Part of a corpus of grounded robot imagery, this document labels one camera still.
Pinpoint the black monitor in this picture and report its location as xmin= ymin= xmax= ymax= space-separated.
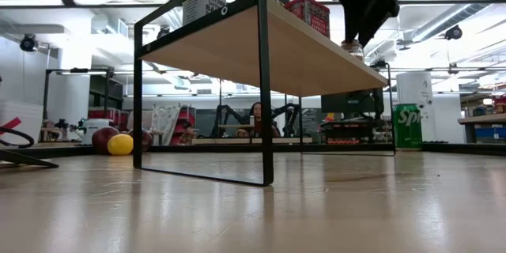
xmin=320 ymin=89 xmax=385 ymax=114

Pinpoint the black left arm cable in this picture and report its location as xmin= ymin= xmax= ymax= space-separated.
xmin=0 ymin=125 xmax=36 ymax=149

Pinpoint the black equipment cart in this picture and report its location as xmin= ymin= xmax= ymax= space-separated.
xmin=319 ymin=117 xmax=392 ymax=145

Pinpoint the red storage shelving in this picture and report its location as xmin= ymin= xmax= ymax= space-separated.
xmin=87 ymin=106 xmax=130 ymax=132

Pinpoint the wooden background desk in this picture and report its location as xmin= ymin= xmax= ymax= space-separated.
xmin=457 ymin=112 xmax=506 ymax=145

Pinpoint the black aluminium table frame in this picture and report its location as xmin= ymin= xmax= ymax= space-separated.
xmin=0 ymin=143 xmax=506 ymax=157

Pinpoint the black slotted spatula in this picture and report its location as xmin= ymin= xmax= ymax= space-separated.
xmin=0 ymin=149 xmax=59 ymax=169

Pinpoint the light wooden background table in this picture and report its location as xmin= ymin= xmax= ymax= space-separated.
xmin=191 ymin=137 xmax=313 ymax=145

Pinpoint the person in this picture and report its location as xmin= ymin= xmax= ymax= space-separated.
xmin=247 ymin=101 xmax=281 ymax=138

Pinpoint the dark red apple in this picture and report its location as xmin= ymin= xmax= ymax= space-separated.
xmin=128 ymin=129 xmax=153 ymax=153

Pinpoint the white cylindrical column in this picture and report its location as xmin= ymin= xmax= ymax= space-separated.
xmin=396 ymin=71 xmax=434 ymax=144

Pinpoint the white folded rack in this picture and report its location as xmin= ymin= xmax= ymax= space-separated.
xmin=150 ymin=104 xmax=181 ymax=146

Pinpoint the yellow lemon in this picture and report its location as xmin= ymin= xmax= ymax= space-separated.
xmin=107 ymin=133 xmax=134 ymax=157

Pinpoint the white container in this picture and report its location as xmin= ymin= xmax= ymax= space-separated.
xmin=81 ymin=118 xmax=115 ymax=146

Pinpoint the wooden shelf black metal frame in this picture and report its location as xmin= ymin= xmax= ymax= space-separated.
xmin=133 ymin=0 xmax=396 ymax=187

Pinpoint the green soda can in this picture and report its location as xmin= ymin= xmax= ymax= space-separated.
xmin=392 ymin=103 xmax=424 ymax=150

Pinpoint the red strap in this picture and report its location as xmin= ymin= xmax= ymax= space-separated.
xmin=0 ymin=116 xmax=23 ymax=132

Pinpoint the red block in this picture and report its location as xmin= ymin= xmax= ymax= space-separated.
xmin=284 ymin=0 xmax=331 ymax=40

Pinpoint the red tool cabinet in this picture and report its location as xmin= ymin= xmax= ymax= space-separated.
xmin=169 ymin=105 xmax=197 ymax=146

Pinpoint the white plastic bin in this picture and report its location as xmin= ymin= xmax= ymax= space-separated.
xmin=0 ymin=100 xmax=44 ymax=144

